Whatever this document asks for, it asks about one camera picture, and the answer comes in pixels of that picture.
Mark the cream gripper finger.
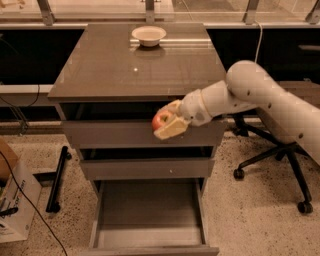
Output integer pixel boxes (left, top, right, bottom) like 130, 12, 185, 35
153, 115, 189, 140
158, 100, 181, 116

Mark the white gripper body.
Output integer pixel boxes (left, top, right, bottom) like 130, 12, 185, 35
179, 89, 212, 127

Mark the red apple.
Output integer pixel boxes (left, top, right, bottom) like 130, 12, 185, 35
152, 110, 173, 131

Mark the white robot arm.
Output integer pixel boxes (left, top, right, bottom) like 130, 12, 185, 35
152, 60, 320, 164

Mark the grey drawer cabinet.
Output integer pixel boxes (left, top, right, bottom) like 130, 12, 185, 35
47, 22, 238, 256

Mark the grey middle drawer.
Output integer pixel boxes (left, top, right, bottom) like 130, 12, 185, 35
80, 158, 214, 180

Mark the grey top drawer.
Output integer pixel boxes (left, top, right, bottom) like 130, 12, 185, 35
62, 120, 226, 149

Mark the grey open bottom drawer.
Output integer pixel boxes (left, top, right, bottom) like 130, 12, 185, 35
79, 179, 219, 256

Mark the white paper bowl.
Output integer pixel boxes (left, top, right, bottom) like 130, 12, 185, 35
132, 26, 167, 47

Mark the grey office chair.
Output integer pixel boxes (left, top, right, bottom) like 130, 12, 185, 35
232, 109, 313, 215

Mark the black metal bar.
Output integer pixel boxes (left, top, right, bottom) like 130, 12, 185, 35
46, 146, 72, 213

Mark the brown cardboard box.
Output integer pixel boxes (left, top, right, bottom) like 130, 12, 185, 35
0, 138, 18, 182

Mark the white cardboard box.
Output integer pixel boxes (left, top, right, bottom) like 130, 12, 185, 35
0, 160, 41, 243

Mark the white hanging cable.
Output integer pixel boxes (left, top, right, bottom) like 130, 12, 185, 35
254, 20, 264, 64

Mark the black floor cable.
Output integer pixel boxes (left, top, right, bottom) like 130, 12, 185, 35
0, 150, 69, 256

